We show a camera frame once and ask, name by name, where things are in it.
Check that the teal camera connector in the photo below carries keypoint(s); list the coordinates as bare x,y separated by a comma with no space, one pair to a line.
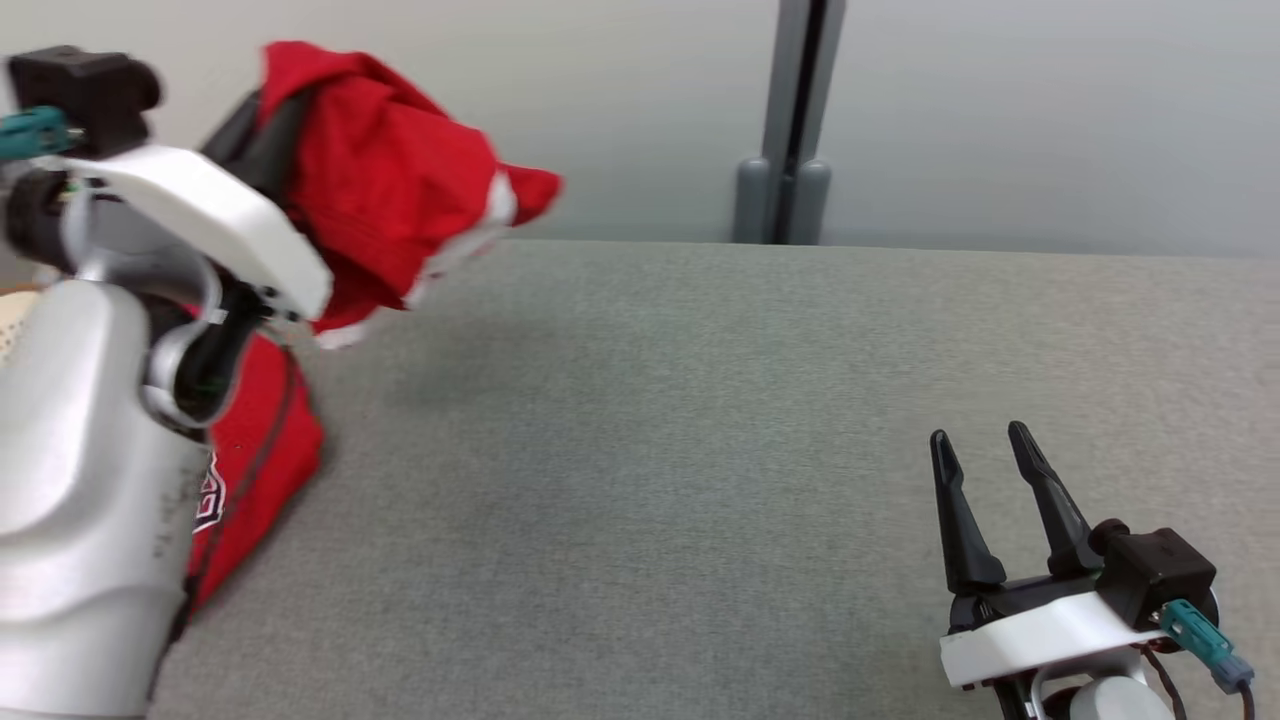
35,132
1200,640

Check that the beige perforated laundry basket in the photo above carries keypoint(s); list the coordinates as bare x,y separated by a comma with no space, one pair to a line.
10,325

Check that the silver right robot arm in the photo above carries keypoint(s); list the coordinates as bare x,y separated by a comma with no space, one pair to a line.
1110,700

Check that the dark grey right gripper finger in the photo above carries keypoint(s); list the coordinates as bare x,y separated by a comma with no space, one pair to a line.
965,540
1060,520

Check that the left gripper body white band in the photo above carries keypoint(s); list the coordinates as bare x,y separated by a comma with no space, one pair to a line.
230,225

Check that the grey partition post with slot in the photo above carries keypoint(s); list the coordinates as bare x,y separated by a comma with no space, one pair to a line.
790,120

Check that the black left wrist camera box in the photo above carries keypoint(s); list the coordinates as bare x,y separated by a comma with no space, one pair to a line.
85,95

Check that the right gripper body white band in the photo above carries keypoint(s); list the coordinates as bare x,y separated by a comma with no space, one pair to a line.
1040,630

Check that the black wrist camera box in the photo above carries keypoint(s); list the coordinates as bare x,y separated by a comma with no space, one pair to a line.
85,95
1155,575

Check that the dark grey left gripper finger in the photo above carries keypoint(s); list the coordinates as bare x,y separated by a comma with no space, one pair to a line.
238,130
280,150

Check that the teal right camera connector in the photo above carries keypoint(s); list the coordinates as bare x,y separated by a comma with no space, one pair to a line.
1200,640

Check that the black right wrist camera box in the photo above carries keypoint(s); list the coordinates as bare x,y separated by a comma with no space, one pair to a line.
1155,575

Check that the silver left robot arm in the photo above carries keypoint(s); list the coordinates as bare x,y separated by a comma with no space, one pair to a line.
80,480

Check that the teal left camera connector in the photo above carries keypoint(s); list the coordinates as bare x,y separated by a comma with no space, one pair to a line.
35,132

